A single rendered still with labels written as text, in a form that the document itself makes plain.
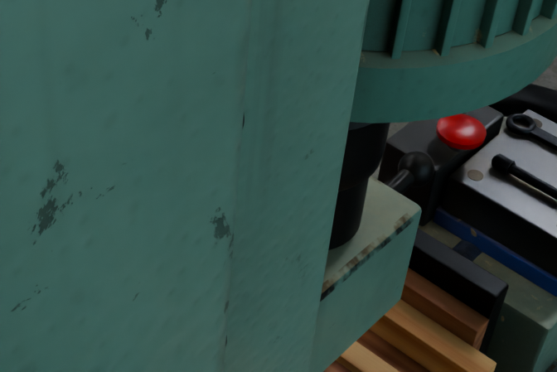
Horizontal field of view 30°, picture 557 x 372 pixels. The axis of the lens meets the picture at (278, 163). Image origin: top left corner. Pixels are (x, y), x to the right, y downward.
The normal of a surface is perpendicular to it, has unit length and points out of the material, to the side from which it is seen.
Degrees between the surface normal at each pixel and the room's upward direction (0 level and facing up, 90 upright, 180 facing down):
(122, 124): 90
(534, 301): 0
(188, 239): 90
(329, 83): 90
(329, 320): 90
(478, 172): 0
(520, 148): 0
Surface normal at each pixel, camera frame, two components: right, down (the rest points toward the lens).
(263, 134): 0.76, 0.47
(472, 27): 0.39, 0.63
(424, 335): 0.08, -0.75
